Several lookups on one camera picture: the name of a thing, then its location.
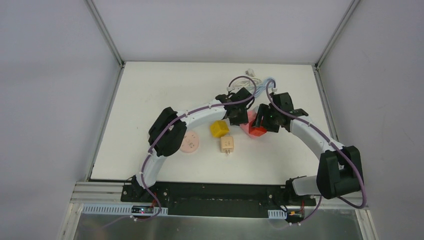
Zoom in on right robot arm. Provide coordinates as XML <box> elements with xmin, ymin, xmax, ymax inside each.
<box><xmin>250</xmin><ymin>92</ymin><xmax>364</xmax><ymax>205</ymax></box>

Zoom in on beige cube socket adapter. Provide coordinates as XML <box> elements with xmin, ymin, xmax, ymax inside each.
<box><xmin>220</xmin><ymin>135</ymin><xmax>235</xmax><ymax>155</ymax></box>

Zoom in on yellow cube socket adapter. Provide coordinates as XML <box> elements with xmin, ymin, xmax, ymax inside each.
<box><xmin>209</xmin><ymin>120</ymin><xmax>230</xmax><ymax>138</ymax></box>

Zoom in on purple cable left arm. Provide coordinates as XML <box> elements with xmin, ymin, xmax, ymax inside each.
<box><xmin>140</xmin><ymin>75</ymin><xmax>258</xmax><ymax>223</ymax></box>

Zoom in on white coiled cable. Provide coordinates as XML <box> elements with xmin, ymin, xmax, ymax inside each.
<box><xmin>231</xmin><ymin>68</ymin><xmax>266</xmax><ymax>92</ymax></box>

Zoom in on round pink socket base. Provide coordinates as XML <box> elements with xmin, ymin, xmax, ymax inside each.
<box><xmin>179</xmin><ymin>130</ymin><xmax>200</xmax><ymax>154</ymax></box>

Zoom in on light blue coiled cable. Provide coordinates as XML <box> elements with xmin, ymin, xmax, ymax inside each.
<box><xmin>251</xmin><ymin>77</ymin><xmax>276</xmax><ymax>97</ymax></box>

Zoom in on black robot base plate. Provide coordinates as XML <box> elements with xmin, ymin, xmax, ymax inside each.
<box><xmin>120</xmin><ymin>180</ymin><xmax>317</xmax><ymax>218</ymax></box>

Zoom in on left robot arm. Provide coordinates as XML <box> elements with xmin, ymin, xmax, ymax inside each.
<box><xmin>131</xmin><ymin>88</ymin><xmax>255</xmax><ymax>203</ymax></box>

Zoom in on red cube socket adapter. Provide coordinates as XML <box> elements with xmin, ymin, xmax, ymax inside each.
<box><xmin>248</xmin><ymin>125</ymin><xmax>267</xmax><ymax>139</ymax></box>

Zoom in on pink triangular power socket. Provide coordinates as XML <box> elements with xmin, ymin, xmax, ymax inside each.
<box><xmin>239</xmin><ymin>110</ymin><xmax>257</xmax><ymax>139</ymax></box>

